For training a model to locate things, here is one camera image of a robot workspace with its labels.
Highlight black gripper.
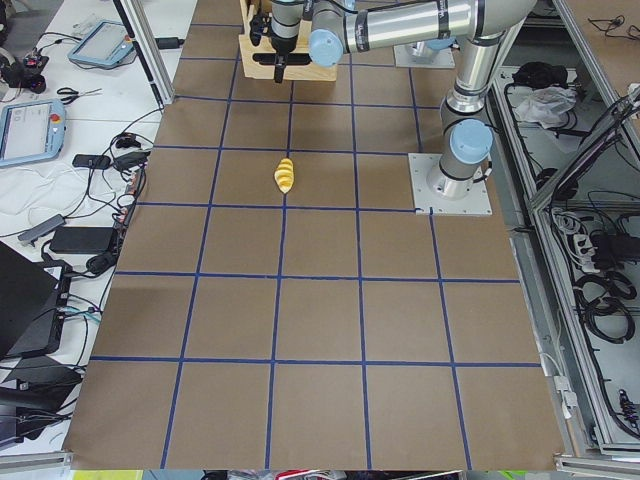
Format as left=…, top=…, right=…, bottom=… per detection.
left=253, top=26, right=311, bottom=83

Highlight wooden drawer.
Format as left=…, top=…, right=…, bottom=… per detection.
left=238, top=34, right=337, bottom=82

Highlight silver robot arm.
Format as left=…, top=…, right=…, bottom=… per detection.
left=282, top=37, right=459, bottom=82
left=246, top=0, right=534, bottom=200

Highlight wooden drawer cabinet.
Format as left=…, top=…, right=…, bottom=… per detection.
left=239, top=0, right=272, bottom=35

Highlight yellow toy croissant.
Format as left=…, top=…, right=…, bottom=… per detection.
left=273, top=158, right=295, bottom=195

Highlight blue teach pendant far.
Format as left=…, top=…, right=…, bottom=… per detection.
left=67, top=20, right=135, bottom=70

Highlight blue teach pendant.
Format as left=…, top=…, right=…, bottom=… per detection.
left=1, top=99, right=66, bottom=168
left=67, top=20, right=135, bottom=70

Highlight black phone device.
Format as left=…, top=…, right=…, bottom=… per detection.
left=72, top=154, right=112, bottom=170

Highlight brown paper table mat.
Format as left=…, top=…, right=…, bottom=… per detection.
left=65, top=1, right=563, bottom=470

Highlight blue teach pendant near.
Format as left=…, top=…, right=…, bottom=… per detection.
left=1, top=99, right=66, bottom=168

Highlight crumpled white cloth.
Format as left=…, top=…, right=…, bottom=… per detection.
left=514, top=86, right=577, bottom=129

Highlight black power adapter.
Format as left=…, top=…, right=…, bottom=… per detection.
left=50, top=226, right=115, bottom=254

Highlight black laptop computer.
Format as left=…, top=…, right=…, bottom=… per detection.
left=1, top=244, right=71, bottom=360

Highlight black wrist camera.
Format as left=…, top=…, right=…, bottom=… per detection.
left=249, top=13, right=270, bottom=47

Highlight aluminium frame post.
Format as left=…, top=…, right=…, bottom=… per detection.
left=113, top=0, right=175, bottom=108

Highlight black handled scissors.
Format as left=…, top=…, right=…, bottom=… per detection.
left=56, top=87, right=102, bottom=105

